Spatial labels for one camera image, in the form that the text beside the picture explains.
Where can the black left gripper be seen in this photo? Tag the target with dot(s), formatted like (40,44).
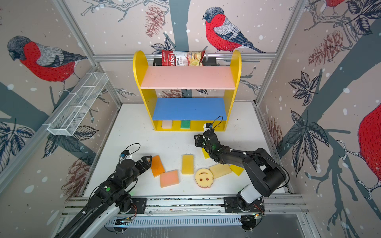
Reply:
(140,163)

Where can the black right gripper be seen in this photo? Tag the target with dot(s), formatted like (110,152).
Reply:
(198,141)

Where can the orange scouring sponge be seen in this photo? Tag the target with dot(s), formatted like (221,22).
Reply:
(157,167)

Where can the green scouring sponge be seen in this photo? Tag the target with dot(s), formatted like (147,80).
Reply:
(185,125)

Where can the pale pink sponge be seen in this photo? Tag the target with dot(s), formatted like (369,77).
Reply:
(167,125)

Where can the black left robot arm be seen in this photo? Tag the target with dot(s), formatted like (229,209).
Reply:
(110,198)

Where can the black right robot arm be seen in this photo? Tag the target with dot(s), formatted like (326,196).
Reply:
(265,174)

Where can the yellow wooden shelf unit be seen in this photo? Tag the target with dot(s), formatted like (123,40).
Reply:
(200,94)

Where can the small bright yellow sponge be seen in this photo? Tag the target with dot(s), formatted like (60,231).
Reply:
(205,154)

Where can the yellow rectangular sponge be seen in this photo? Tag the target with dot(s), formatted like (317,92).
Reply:
(187,165)

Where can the salmon pink sponge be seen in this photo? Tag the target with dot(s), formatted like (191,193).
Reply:
(169,178)

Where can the cream beige sponge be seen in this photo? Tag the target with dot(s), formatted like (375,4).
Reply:
(220,170)

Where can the smiley face sponge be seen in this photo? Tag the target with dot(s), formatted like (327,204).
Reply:
(204,178)

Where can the red chips bag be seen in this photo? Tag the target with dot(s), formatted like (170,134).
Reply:
(172,56)

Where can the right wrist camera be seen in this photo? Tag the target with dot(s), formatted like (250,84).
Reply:
(208,126)

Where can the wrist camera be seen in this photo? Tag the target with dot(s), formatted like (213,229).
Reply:
(208,126)
(124,154)

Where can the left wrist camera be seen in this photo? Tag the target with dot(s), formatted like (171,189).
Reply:
(124,154)

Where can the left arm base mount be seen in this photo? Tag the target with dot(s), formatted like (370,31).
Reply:
(133,205)

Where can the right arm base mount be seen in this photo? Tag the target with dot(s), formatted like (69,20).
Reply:
(239,205)

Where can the white wire mesh basket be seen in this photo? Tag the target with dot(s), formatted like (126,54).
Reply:
(80,101)

